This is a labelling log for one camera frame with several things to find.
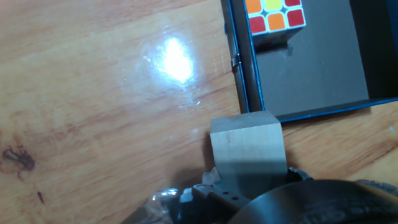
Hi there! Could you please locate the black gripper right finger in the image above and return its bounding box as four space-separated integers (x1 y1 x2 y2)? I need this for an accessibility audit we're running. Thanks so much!
284 167 313 185

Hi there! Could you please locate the plain wooden block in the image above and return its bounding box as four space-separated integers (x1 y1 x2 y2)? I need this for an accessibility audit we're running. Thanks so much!
209 110 289 200

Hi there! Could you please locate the colourful puzzle cube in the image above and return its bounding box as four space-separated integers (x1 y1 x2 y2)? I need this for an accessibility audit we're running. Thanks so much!
244 0 307 47

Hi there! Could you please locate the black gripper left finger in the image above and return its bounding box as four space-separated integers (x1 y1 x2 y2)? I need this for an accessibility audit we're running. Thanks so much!
180 166 250 217

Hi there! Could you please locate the black gift box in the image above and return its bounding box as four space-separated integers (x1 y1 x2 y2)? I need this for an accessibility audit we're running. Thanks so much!
220 0 398 124

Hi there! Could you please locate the glossy wooden board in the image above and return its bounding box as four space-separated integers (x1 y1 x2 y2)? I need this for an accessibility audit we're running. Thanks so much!
0 0 398 224

